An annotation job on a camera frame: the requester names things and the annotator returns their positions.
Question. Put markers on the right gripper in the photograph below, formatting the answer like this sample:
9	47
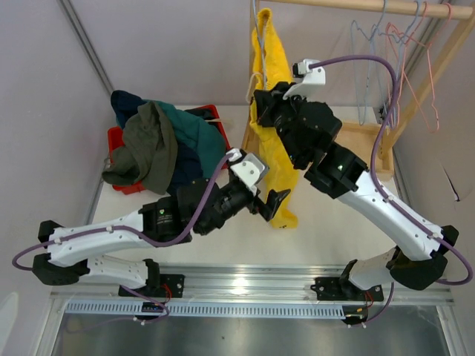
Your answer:
269	101

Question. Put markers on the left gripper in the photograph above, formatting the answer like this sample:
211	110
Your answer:
268	210

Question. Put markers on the yellow shorts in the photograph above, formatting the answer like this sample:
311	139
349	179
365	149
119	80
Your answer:
281	174

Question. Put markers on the blue hanger of yellow shorts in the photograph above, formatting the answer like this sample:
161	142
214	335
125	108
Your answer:
254	26

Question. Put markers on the dark grey shorts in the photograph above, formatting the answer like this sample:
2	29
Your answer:
206	113

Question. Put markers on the teal green shorts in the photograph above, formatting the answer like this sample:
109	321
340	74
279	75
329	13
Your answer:
198	134

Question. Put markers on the navy blue shorts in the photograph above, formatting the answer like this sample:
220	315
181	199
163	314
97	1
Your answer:
187	166

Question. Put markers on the blue hanger of navy shorts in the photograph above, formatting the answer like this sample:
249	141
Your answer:
362	81

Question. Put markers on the olive green shorts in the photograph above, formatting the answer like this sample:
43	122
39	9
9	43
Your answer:
148	154

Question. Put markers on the blue hanger of olive shorts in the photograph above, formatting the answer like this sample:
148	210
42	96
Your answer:
392	35

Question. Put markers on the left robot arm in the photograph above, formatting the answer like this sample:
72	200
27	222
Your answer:
82	254

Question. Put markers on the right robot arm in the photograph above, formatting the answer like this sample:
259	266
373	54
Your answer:
307	131

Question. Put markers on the wooden clothes rack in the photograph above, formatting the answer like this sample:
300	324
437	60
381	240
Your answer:
379	151

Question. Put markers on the red plastic bin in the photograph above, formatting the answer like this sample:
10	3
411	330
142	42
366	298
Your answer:
115	141

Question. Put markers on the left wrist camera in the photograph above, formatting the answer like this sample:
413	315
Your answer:
249	168

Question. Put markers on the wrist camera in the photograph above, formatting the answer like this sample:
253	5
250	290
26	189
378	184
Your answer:
249	168
311	75

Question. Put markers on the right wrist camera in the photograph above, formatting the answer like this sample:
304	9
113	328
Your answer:
311	75

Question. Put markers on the aluminium rail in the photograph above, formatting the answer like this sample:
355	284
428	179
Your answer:
254	284

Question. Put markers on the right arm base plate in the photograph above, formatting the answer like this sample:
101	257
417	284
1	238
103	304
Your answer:
338	289

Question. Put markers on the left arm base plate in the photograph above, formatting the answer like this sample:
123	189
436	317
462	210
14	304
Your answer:
163	286

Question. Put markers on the slotted cable duct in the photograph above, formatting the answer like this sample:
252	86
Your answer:
195	309

